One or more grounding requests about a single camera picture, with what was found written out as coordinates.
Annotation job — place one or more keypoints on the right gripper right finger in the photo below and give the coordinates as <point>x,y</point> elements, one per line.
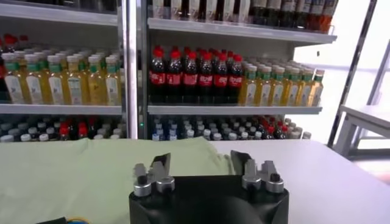
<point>262,179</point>

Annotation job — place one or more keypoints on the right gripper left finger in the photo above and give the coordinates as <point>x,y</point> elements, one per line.
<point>152,182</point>

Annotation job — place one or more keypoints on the light green polo shirt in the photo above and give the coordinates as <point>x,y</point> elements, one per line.
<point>76,176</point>

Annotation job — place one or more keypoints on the grey shelf unit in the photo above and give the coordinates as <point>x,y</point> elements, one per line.
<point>61,109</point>
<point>228,110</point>

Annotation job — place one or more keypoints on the yellow juice bottle green label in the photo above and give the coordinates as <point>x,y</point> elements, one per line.
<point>56,89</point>
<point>264,91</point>
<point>277,92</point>
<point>317,92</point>
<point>75,89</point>
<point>112,90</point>
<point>96,89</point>
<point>304,92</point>
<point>291,92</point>
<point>34,88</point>
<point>12,88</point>
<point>249,91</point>

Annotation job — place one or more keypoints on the red capped cola bottle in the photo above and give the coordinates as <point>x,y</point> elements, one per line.
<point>190,79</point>
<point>157,78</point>
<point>174,79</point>
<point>205,80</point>
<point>235,81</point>
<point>220,81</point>

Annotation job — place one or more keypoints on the white vertical light strip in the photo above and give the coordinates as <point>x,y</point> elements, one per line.
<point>131,76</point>

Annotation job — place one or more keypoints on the white framed side table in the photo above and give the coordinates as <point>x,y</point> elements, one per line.
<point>365,114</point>

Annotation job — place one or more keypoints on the black slanted metal pole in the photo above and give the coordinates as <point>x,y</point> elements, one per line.
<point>352,73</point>

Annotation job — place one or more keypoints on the dark bottle beige label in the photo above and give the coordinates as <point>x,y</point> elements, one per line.
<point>273,10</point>
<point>259,10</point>

